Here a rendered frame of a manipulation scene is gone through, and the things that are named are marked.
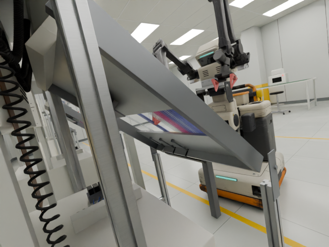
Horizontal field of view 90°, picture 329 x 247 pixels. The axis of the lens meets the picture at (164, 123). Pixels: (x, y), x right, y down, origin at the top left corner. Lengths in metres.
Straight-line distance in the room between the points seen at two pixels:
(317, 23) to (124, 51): 7.23
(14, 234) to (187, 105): 0.36
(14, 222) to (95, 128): 0.16
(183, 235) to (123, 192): 0.31
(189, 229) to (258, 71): 6.97
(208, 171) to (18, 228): 1.19
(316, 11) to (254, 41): 1.71
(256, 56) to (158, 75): 7.05
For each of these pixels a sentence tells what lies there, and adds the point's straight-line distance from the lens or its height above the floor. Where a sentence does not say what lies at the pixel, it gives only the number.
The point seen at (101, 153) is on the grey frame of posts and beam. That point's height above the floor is 0.94.
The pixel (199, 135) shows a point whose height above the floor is 0.84.
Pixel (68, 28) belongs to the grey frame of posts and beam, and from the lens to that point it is 0.28.
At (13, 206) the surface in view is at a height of 0.90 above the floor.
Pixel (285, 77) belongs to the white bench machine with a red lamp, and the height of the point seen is 0.97.
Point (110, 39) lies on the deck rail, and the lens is 0.34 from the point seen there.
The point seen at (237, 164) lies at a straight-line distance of 0.73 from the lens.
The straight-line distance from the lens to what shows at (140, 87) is 0.47.
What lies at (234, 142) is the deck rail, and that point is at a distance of 0.54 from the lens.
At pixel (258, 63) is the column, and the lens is 7.32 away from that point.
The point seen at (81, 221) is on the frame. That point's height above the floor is 0.65.
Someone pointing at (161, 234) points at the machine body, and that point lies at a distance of 0.57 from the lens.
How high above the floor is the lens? 0.99
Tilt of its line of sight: 7 degrees down
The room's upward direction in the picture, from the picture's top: 12 degrees counter-clockwise
